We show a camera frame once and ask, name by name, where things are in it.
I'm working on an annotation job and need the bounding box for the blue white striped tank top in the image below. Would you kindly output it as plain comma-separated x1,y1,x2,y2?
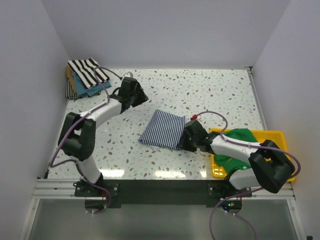
138,109,186,150

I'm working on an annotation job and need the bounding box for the green tank top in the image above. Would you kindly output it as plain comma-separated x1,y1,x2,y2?
210,128,259,174

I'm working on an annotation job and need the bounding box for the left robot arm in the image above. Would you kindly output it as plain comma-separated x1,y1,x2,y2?
58,77,148,197

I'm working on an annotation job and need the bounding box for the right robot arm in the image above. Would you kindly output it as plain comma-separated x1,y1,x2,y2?
177,120,296,197

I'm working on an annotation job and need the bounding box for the blue folded tank top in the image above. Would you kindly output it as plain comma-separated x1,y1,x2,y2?
72,72,112,98

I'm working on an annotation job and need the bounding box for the mustard folded tank top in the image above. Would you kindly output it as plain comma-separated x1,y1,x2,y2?
65,65,77,94

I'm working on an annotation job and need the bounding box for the black white wide-striped folded top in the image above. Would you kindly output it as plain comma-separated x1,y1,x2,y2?
67,58,110,89

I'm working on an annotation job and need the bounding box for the thin-striped black white folded top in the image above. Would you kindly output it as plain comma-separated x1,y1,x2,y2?
65,81,102,100

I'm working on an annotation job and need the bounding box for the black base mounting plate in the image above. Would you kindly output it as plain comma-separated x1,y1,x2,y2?
73,179,252,210

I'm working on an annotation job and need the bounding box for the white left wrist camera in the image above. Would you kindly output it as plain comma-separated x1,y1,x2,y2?
123,71,134,78

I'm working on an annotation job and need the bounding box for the aluminium frame rail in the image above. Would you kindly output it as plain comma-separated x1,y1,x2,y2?
21,69,305,240

